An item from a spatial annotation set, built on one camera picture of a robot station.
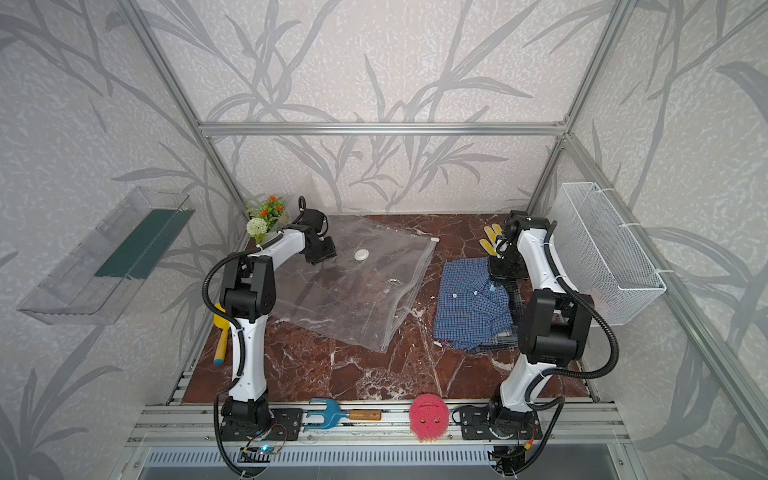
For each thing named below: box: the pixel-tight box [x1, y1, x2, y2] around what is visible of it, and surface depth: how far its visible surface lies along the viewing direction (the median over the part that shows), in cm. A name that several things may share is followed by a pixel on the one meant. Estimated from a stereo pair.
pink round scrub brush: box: [409, 393, 450, 442], surface depth 74 cm
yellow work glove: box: [479, 223, 503, 259], surface depth 116 cm
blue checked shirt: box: [433, 256, 514, 351], surface depth 88 cm
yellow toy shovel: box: [213, 303, 231, 365], surface depth 88 cm
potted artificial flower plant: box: [246, 195, 285, 245], surface depth 101 cm
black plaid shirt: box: [470, 260, 528, 352], surface depth 80 cm
